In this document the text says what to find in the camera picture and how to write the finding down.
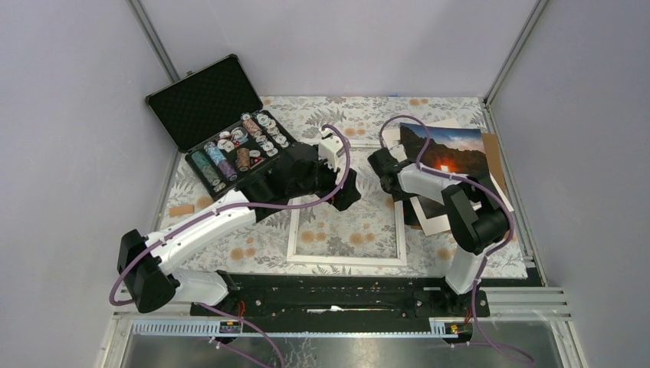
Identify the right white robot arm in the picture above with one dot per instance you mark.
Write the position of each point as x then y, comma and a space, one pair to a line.
479, 220

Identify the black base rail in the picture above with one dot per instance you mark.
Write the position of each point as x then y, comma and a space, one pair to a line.
351, 304

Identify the black poker chip case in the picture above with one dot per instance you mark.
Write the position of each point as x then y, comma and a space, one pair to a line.
216, 118

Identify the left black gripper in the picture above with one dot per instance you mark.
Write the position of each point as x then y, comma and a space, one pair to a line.
347, 195

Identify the floral tablecloth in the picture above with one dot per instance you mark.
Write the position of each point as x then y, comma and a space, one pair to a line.
262, 248

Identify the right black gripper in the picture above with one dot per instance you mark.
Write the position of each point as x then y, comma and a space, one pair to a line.
401, 196

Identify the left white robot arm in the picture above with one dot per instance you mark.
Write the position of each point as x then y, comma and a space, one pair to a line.
150, 273

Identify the brown cardboard backing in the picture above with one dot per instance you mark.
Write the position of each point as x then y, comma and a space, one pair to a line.
494, 161

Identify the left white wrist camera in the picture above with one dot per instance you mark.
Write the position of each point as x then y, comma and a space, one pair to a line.
330, 149

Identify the white picture frame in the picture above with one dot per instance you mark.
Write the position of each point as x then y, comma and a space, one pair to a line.
370, 233

